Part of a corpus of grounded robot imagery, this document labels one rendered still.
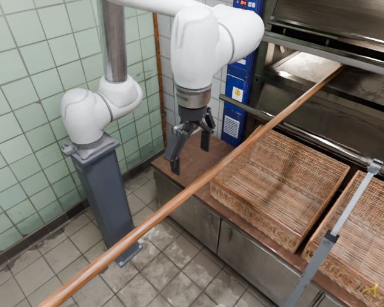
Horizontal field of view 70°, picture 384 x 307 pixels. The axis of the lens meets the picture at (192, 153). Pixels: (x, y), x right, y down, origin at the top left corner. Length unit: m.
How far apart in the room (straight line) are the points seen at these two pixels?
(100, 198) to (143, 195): 0.93
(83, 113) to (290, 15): 1.04
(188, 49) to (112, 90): 0.75
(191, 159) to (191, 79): 1.29
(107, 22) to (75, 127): 0.45
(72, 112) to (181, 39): 0.76
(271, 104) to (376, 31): 0.62
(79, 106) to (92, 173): 0.35
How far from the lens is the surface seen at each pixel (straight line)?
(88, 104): 1.25
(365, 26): 1.40
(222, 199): 1.59
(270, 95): 1.70
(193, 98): 0.65
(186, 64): 0.61
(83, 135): 1.30
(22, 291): 2.28
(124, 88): 1.29
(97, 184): 1.47
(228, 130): 1.95
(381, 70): 1.28
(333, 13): 1.44
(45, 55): 1.79
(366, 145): 1.59
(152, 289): 2.02
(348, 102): 1.52
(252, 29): 0.73
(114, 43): 1.19
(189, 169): 1.80
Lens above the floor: 1.86
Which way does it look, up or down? 42 degrees down
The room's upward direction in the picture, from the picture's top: straight up
